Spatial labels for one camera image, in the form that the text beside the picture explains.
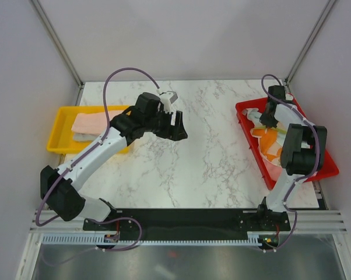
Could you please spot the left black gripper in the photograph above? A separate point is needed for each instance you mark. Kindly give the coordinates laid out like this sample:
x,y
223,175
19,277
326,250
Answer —
x,y
176,132

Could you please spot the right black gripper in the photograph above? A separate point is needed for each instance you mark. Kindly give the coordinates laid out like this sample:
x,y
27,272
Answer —
x,y
265,121

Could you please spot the pink towel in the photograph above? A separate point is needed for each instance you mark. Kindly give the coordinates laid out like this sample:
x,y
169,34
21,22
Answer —
x,y
93,123

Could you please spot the grey towel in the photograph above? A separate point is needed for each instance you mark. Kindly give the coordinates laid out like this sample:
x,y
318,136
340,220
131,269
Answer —
x,y
84,137

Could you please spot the mint green towel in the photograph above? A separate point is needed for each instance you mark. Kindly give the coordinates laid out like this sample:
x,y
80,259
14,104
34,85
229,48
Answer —
x,y
253,116

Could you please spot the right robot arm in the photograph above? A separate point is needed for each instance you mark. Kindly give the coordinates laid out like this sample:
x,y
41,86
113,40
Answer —
x,y
303,148

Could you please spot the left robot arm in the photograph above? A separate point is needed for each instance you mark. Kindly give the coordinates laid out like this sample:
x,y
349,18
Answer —
x,y
59,188

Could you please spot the red plastic tray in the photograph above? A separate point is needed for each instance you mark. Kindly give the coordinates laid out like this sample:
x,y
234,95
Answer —
x,y
329,168

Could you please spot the yellow plastic tray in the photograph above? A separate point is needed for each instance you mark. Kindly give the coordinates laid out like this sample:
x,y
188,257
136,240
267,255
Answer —
x,y
60,140

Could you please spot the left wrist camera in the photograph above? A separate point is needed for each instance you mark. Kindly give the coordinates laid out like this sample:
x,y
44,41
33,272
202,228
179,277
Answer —
x,y
168,98

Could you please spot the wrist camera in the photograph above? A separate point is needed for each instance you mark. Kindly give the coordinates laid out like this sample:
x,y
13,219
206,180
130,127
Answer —
x,y
168,98
289,97

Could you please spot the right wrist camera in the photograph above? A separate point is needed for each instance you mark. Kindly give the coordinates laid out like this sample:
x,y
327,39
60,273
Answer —
x,y
289,97

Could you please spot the right aluminium frame post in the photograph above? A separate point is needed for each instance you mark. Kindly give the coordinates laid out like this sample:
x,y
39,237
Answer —
x,y
315,31

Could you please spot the aluminium frame post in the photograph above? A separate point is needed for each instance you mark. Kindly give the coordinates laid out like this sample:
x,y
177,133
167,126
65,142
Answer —
x,y
315,31
52,34

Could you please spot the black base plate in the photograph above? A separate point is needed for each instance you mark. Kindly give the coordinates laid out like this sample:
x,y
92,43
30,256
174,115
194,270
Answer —
x,y
198,224

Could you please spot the aluminium frame rail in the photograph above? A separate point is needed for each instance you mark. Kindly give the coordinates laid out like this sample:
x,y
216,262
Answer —
x,y
304,220

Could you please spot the slotted cable duct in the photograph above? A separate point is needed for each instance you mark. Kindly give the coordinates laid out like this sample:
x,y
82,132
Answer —
x,y
100,239

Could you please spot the left aluminium frame post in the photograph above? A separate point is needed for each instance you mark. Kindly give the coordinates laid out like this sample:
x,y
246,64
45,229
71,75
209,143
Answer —
x,y
52,34

